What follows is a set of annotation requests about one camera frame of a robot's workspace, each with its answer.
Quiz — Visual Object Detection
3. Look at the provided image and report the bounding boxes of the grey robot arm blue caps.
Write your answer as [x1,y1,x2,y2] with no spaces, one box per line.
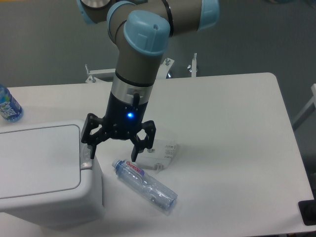
[77,0,220,161]

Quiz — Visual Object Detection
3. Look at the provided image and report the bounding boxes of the crumpled white paper packet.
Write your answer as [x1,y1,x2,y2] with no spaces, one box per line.
[135,139,177,173]

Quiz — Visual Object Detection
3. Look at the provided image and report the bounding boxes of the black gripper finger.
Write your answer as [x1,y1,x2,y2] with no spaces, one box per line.
[81,113,114,159]
[129,120,156,162]

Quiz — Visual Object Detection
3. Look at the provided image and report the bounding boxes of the black clamp at table edge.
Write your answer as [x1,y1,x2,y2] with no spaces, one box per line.
[298,199,316,226]

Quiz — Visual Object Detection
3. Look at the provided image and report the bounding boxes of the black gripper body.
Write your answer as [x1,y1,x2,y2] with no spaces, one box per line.
[104,92,148,140]

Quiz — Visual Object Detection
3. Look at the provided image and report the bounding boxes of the white frame at right edge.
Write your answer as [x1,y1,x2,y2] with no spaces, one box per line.
[292,83,316,131]

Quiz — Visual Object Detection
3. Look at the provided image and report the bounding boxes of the blue labelled water bottle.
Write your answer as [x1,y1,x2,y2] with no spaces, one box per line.
[0,84,23,122]

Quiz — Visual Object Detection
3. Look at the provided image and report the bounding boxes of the white plastic trash can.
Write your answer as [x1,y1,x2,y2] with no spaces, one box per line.
[0,119,105,228]

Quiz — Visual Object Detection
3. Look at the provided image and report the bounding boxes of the clear empty water bottle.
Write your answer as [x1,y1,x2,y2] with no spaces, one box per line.
[112,159,178,213]

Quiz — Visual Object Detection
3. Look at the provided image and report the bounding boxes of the white metal base frame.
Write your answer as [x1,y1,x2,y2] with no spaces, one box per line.
[85,53,198,83]

